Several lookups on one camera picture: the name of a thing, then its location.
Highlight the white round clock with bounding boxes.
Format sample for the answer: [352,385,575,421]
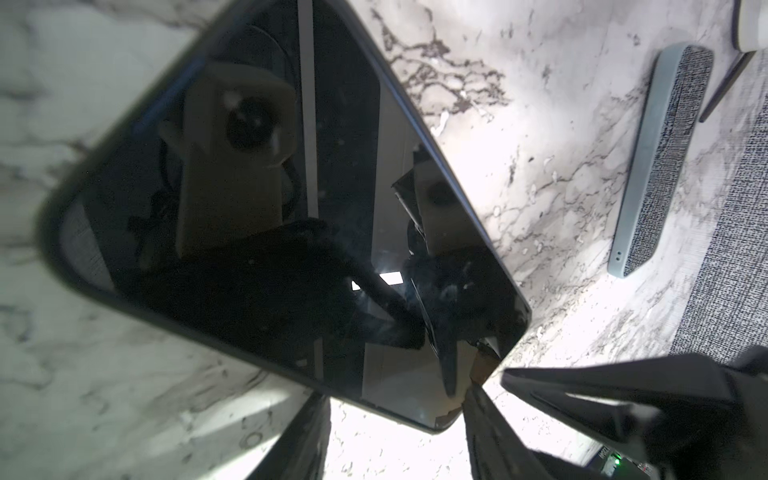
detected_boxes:
[734,0,768,53]

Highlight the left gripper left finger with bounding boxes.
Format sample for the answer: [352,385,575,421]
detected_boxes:
[246,392,331,480]

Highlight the black phone screen up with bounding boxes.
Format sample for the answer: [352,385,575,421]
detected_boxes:
[38,1,532,433]

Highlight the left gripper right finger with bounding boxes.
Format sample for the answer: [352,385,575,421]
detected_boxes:
[463,383,594,480]

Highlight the black round-head spoon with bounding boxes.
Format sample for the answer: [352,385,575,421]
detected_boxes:
[699,51,756,123]

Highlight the light blue phone case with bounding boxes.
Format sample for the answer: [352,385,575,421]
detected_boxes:
[607,41,715,279]

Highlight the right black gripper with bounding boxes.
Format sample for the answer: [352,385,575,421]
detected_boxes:
[501,346,767,479]

